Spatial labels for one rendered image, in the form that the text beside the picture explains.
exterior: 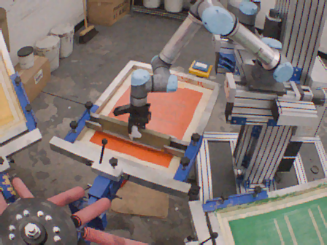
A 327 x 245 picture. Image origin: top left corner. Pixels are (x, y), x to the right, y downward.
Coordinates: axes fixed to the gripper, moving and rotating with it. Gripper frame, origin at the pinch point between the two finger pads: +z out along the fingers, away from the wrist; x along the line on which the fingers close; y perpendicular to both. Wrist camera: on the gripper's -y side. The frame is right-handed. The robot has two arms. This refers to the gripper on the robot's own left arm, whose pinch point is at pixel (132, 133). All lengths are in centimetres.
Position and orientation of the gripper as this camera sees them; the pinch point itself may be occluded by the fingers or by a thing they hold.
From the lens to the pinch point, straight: 172.6
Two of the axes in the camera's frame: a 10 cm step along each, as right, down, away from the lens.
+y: 9.4, 2.9, -2.0
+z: -0.8, 7.4, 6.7
